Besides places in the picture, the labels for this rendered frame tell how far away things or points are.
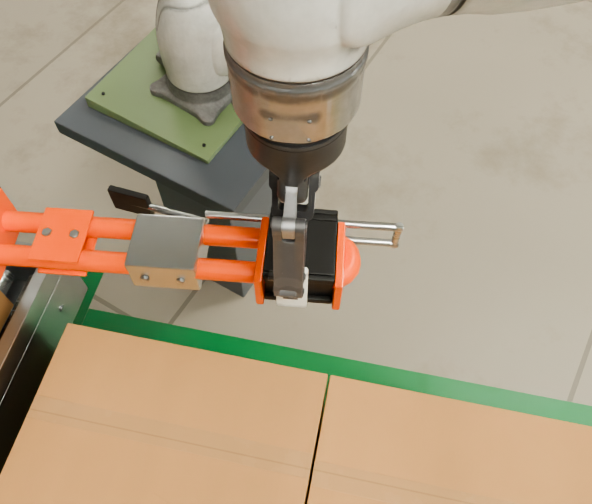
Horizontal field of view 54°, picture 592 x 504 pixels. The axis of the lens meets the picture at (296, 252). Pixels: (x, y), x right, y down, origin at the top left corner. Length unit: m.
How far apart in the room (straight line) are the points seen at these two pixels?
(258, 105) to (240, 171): 0.92
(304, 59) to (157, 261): 0.30
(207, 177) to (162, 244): 0.70
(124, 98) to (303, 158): 1.06
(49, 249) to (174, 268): 0.13
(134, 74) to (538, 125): 1.67
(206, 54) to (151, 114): 0.22
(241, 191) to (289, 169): 0.83
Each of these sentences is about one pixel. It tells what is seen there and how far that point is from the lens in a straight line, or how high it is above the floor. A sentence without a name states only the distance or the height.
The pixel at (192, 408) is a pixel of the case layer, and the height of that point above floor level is 0.54.
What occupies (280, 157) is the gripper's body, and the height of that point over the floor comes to 1.43.
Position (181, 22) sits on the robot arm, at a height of 1.01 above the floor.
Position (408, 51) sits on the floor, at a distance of 2.76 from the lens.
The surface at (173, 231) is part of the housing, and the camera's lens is 0.59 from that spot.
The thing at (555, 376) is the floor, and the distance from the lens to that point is 2.01.
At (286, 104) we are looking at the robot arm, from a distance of 0.36.
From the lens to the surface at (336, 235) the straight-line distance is 0.57.
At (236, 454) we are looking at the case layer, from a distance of 1.23.
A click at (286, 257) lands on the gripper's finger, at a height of 1.35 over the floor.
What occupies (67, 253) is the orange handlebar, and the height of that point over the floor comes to 1.26.
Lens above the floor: 1.74
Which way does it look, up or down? 59 degrees down
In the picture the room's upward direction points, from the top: straight up
